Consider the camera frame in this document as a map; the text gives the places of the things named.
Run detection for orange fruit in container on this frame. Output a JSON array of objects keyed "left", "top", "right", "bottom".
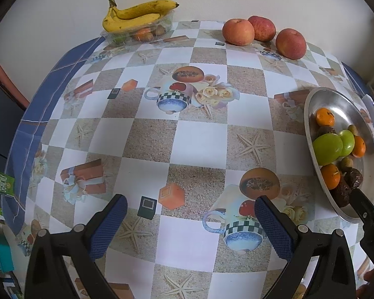
[{"left": 132, "top": 29, "right": 153, "bottom": 42}]

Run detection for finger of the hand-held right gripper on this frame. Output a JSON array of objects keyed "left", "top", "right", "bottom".
[{"left": 349, "top": 188, "right": 374, "bottom": 271}]

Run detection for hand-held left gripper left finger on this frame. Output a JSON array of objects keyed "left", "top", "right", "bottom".
[{"left": 24, "top": 194, "right": 128, "bottom": 299}]

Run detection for teal cardboard box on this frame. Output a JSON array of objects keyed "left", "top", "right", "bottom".
[{"left": 0, "top": 233, "right": 14, "bottom": 271}]

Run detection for reddish brown board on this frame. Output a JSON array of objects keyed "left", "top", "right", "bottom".
[{"left": 0, "top": 62, "right": 30, "bottom": 109}]

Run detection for red apple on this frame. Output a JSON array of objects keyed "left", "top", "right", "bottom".
[
  {"left": 222, "top": 19, "right": 255, "bottom": 47},
  {"left": 275, "top": 28, "right": 307, "bottom": 60},
  {"left": 248, "top": 15, "right": 276, "bottom": 42}
]

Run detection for green carton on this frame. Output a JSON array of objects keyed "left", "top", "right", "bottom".
[{"left": 0, "top": 165, "right": 16, "bottom": 197}]

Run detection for stainless steel bowl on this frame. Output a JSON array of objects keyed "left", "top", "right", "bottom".
[{"left": 304, "top": 86, "right": 374, "bottom": 224}]

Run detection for orange mandarin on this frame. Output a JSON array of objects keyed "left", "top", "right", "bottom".
[
  {"left": 320, "top": 163, "right": 341, "bottom": 190},
  {"left": 315, "top": 107, "right": 335, "bottom": 127},
  {"left": 352, "top": 135, "right": 366, "bottom": 158}
]

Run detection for clear plastic fruit container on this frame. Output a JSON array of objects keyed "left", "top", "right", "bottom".
[{"left": 100, "top": 9, "right": 176, "bottom": 45}]

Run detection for small green apple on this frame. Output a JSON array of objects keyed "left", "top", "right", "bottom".
[{"left": 338, "top": 130, "right": 355, "bottom": 157}]

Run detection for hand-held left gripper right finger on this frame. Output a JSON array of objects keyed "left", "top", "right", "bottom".
[{"left": 255, "top": 195, "right": 357, "bottom": 299}]

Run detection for large green apple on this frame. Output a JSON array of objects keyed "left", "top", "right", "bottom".
[{"left": 312, "top": 133, "right": 344, "bottom": 165}]

